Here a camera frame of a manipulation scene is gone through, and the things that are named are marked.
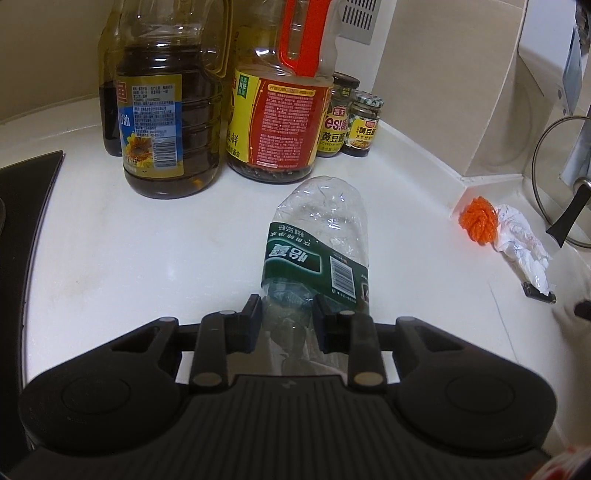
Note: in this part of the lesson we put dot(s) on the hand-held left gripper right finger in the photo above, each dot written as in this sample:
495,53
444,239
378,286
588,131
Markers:
323,323

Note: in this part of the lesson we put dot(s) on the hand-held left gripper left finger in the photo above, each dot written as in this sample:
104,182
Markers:
253,323

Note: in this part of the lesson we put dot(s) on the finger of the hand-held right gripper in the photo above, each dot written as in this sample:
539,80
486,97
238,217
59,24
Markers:
582,310

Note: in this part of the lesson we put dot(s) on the crushed plastic bottle green label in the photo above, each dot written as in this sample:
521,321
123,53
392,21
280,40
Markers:
318,240

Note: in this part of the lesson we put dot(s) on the small black object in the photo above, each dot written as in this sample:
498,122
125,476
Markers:
540,294

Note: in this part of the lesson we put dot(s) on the crumpled white paper bag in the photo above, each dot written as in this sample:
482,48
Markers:
521,244

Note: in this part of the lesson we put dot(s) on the orange foam net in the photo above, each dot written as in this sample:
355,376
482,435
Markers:
480,221

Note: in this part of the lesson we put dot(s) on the printed clothing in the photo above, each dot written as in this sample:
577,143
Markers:
570,461

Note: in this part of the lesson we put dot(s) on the sauce jar dark lid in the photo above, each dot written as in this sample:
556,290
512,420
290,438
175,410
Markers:
337,124

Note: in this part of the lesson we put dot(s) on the small jar checkered lid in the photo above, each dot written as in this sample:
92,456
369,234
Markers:
364,127

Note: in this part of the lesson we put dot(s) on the oil bottle blue label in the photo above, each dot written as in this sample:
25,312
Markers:
166,129

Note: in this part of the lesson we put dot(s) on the black stove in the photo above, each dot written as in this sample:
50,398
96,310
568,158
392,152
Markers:
18,240

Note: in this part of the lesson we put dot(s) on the dark sauce bottle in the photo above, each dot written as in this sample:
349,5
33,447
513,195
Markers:
108,110

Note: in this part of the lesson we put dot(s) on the blue white wall appliance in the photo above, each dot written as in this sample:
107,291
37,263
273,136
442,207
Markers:
570,69

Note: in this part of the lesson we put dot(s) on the wall vent grille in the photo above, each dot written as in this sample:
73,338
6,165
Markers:
360,21

